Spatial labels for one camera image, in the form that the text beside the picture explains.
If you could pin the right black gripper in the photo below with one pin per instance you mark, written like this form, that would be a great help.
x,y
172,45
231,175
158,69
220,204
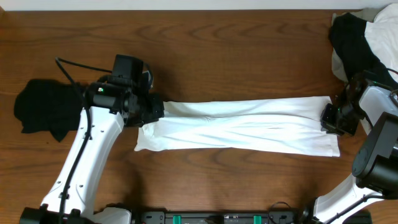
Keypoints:
x,y
328,124

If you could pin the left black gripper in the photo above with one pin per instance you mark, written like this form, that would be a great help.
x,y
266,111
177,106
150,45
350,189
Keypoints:
x,y
154,109

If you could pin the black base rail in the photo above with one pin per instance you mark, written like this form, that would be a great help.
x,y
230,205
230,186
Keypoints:
x,y
214,217

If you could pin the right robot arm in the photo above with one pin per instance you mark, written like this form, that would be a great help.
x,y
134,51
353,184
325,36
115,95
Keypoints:
x,y
373,176

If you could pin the black garment in pile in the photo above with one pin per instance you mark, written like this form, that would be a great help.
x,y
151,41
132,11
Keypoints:
x,y
351,47

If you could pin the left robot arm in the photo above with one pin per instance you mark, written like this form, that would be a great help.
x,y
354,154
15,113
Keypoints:
x,y
107,108

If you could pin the white printed garment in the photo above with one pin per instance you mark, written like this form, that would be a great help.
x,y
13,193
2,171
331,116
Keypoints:
x,y
381,35

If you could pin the folded black garment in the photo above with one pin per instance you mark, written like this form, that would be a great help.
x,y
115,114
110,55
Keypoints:
x,y
48,105

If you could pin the white t-shirt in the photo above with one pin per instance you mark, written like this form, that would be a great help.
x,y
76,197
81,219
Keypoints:
x,y
285,125

